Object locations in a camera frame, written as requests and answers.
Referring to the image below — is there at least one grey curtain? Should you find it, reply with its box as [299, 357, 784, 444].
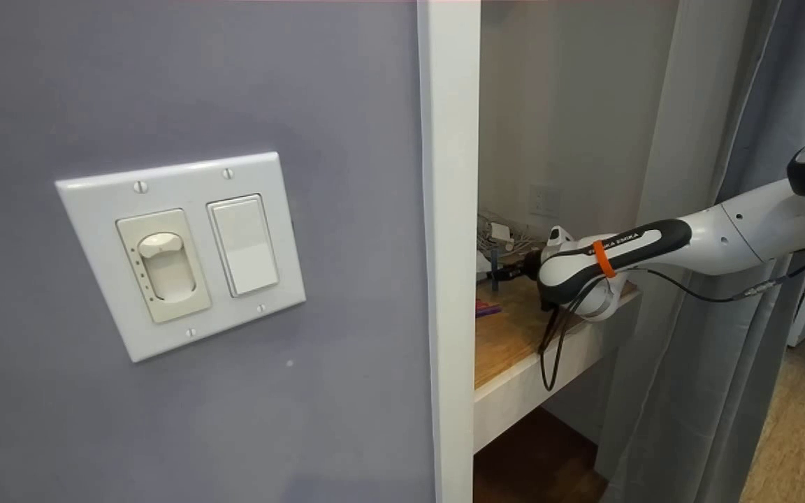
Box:
[597, 0, 805, 503]

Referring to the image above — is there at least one heap of white cables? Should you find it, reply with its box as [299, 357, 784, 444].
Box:
[477, 212, 544, 263]

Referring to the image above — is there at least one white wall socket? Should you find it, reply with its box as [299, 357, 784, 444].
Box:
[529, 183, 562, 218]

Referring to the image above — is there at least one white wall switch plate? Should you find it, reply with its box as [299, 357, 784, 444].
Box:
[55, 152, 307, 363]

